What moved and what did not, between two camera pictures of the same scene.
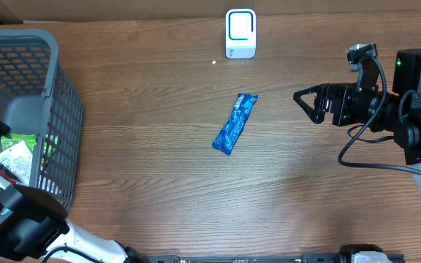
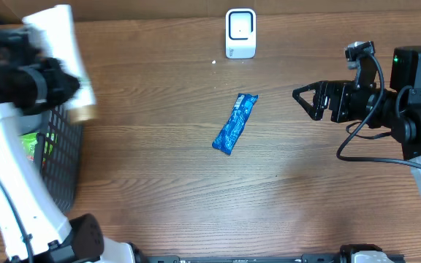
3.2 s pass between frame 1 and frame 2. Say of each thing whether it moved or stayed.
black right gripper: stayed
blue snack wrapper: stayed
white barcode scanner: stayed
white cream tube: moved
